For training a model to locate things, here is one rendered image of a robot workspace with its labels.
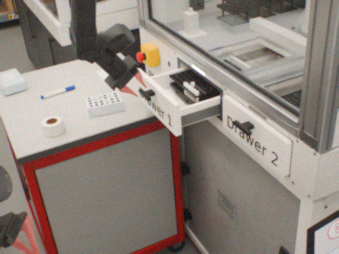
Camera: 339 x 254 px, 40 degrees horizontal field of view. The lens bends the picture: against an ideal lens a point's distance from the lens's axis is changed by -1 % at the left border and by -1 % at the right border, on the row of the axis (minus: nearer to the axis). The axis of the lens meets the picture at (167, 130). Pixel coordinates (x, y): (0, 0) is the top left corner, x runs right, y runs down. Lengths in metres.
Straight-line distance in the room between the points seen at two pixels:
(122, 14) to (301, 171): 1.30
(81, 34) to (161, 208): 0.94
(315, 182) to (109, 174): 0.79
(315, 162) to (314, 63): 0.24
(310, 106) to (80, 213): 0.98
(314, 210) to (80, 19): 0.74
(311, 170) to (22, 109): 1.08
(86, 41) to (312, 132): 0.58
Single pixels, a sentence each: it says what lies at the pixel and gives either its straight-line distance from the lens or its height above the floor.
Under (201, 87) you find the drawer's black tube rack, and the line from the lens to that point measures 1.46.
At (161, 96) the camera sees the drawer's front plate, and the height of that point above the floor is 0.92.
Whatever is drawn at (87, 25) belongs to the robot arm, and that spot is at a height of 1.21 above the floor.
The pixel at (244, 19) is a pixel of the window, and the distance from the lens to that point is 1.24.
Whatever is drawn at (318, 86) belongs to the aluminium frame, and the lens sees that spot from 1.03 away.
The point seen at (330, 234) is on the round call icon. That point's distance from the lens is 0.83.
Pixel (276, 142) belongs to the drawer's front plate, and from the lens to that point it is 1.19.
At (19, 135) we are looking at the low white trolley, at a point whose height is 0.76.
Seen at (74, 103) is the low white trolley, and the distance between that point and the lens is 1.75.
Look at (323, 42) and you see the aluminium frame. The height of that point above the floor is 1.20.
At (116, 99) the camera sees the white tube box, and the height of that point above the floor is 0.80.
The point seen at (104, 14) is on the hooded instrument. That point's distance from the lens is 2.18.
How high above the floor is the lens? 1.58
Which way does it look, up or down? 33 degrees down
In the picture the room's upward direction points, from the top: 5 degrees counter-clockwise
